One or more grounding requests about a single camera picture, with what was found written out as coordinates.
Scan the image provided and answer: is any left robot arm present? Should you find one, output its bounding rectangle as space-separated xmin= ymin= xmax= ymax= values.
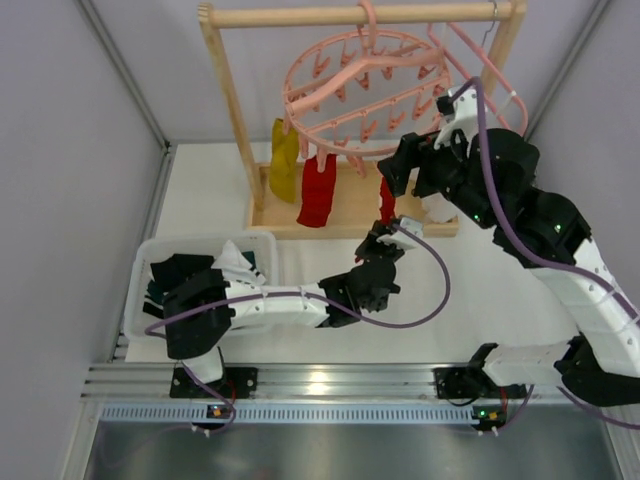
xmin=163 ymin=221 xmax=416 ymax=388

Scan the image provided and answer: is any aluminium mounting rail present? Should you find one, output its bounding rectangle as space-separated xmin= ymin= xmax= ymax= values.
xmin=79 ymin=363 xmax=626 ymax=404

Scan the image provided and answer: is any white mesh laundry bag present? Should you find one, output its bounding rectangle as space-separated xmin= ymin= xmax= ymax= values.
xmin=421 ymin=193 xmax=457 ymax=224

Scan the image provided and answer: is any white sock in basket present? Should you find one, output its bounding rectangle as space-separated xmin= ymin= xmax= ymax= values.
xmin=211 ymin=240 xmax=266 ymax=286

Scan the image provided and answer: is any yellow sock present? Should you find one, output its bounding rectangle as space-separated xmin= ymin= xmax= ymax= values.
xmin=268 ymin=118 xmax=299 ymax=204

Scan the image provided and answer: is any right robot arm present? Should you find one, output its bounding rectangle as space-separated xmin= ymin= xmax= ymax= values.
xmin=377 ymin=128 xmax=639 ymax=407

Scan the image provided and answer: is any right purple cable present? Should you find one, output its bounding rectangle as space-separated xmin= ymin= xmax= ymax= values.
xmin=449 ymin=75 xmax=640 ymax=430

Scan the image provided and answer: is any wooden clothes rack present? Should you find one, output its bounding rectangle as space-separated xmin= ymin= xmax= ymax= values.
xmin=198 ymin=1 xmax=527 ymax=240

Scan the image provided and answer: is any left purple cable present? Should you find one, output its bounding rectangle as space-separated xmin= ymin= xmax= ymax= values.
xmin=144 ymin=224 xmax=452 ymax=434

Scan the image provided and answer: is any pink wire hanger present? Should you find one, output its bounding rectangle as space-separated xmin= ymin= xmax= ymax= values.
xmin=427 ymin=22 xmax=529 ymax=135

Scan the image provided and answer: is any red sock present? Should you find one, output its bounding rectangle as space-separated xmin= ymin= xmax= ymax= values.
xmin=297 ymin=154 xmax=337 ymax=228
xmin=379 ymin=177 xmax=396 ymax=225

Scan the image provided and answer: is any purple cable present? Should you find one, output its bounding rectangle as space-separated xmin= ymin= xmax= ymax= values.
xmin=449 ymin=75 xmax=640 ymax=430
xmin=144 ymin=224 xmax=452 ymax=434

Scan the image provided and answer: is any slotted cable duct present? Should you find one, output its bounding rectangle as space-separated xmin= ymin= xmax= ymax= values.
xmin=100 ymin=402 xmax=504 ymax=426

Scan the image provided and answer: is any pink round clip hanger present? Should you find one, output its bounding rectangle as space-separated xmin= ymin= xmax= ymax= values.
xmin=282 ymin=1 xmax=452 ymax=172

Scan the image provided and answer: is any white plastic basket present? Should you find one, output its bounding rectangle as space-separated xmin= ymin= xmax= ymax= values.
xmin=122 ymin=231 xmax=280 ymax=343

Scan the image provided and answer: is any black sock in basket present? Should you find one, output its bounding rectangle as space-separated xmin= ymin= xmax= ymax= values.
xmin=150 ymin=254 xmax=215 ymax=292

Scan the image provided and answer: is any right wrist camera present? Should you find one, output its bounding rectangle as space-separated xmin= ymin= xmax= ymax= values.
xmin=434 ymin=86 xmax=478 ymax=150

